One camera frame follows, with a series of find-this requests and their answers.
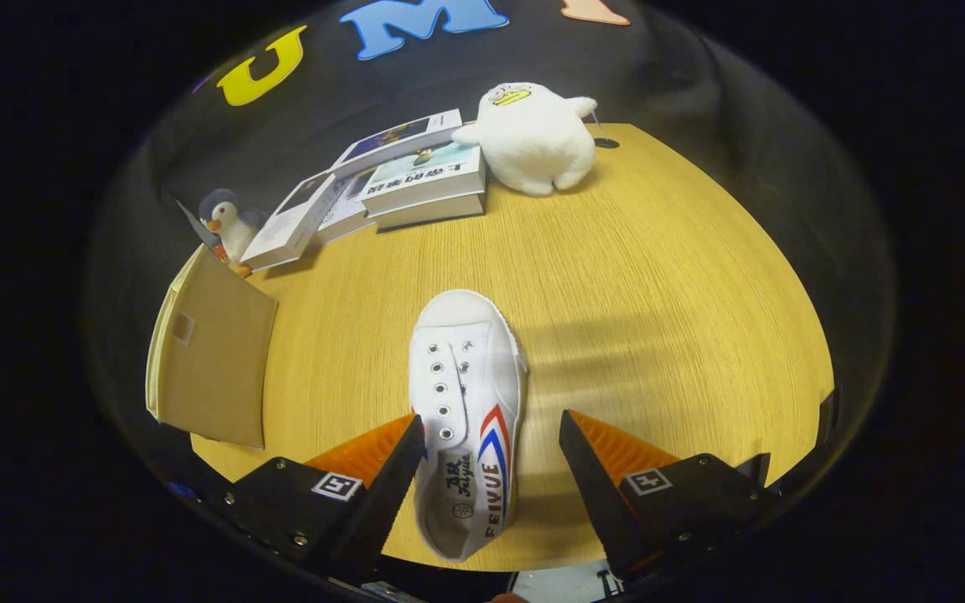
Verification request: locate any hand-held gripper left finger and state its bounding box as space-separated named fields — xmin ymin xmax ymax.
xmin=219 ymin=412 xmax=426 ymax=585

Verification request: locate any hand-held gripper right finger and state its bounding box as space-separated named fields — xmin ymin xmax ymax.
xmin=558 ymin=409 xmax=785 ymax=583

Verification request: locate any white shoe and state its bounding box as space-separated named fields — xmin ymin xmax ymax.
xmin=407 ymin=289 xmax=529 ymax=562

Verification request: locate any beige fabric storage box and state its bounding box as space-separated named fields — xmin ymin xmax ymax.
xmin=145 ymin=245 xmax=280 ymax=450

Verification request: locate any grey book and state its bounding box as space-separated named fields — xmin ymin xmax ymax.
xmin=369 ymin=193 xmax=486 ymax=232

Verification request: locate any thin white booklet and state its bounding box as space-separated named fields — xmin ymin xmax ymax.
xmin=315 ymin=167 xmax=376 ymax=245

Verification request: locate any white book with portrait cover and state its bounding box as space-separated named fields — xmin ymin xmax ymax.
xmin=240 ymin=170 xmax=339 ymax=273

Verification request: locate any grey penguin plush toy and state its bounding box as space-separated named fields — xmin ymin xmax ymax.
xmin=198 ymin=188 xmax=266 ymax=279

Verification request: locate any thick book with teal cover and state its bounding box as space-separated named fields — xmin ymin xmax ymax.
xmin=359 ymin=141 xmax=488 ymax=217

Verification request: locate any white duck plush toy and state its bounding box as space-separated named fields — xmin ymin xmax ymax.
xmin=451 ymin=81 xmax=599 ymax=198

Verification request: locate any book with blue picture cover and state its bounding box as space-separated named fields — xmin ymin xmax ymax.
xmin=333 ymin=109 xmax=464 ymax=178

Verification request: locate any black backdrop cloth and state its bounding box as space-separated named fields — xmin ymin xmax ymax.
xmin=85 ymin=0 xmax=898 ymax=503

